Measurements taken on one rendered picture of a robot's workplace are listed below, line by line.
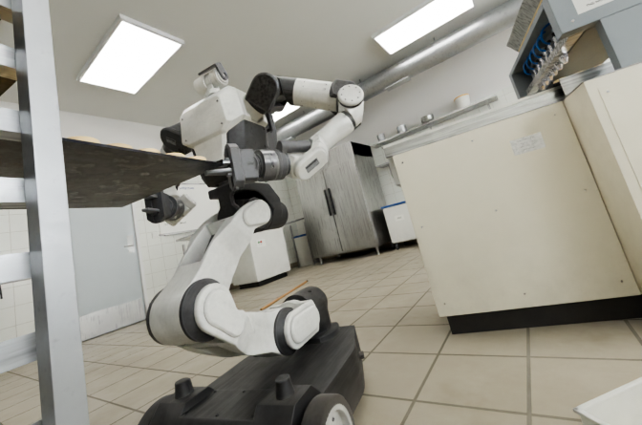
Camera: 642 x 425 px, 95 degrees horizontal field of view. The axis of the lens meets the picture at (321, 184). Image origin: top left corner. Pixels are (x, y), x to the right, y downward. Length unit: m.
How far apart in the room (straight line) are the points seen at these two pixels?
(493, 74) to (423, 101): 1.14
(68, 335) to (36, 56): 0.35
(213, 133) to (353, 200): 4.37
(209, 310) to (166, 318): 0.10
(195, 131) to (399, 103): 5.24
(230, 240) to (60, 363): 0.53
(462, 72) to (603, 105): 4.64
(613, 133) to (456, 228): 0.60
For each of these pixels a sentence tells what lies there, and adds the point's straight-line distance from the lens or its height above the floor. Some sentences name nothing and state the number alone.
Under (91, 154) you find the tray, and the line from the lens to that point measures 0.61.
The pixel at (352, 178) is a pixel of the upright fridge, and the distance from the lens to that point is 5.24.
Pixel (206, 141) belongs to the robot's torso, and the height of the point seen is 0.94.
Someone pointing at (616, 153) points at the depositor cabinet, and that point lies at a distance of 1.33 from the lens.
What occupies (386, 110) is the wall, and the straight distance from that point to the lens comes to 6.13.
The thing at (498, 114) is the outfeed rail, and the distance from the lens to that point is 1.49.
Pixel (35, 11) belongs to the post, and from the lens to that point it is 0.60.
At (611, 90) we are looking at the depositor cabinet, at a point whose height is 0.78.
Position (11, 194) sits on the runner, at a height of 0.69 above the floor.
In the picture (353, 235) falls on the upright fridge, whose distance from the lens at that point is 5.30.
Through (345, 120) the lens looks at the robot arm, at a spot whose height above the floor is 0.86.
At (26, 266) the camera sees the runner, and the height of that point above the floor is 0.60.
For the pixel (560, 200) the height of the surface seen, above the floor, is 0.46.
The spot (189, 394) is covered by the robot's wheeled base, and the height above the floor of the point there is 0.21.
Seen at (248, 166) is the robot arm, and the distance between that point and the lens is 0.78.
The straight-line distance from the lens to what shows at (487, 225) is 1.43.
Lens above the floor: 0.55
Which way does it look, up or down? 10 degrees up
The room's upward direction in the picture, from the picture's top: 14 degrees counter-clockwise
